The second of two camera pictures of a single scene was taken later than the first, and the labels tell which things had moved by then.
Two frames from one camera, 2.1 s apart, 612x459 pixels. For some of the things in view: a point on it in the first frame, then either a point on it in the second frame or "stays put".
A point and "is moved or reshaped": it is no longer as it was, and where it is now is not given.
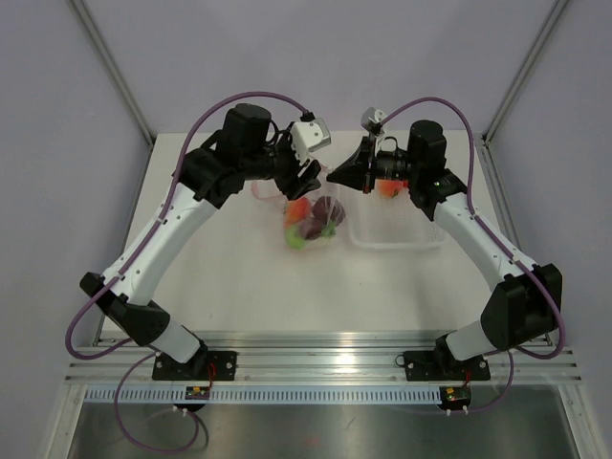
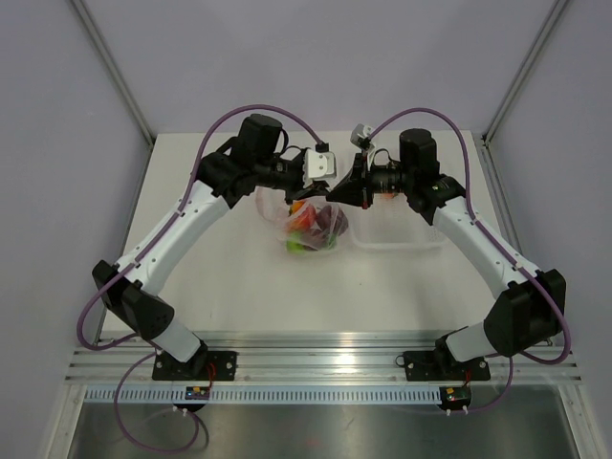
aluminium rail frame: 314,358 stays put
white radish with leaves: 329,231 → 332,240
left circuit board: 197,392 stays put
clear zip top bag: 311,220 is moved or reshaped
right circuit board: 455,397 stays put
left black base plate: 203,365 stays put
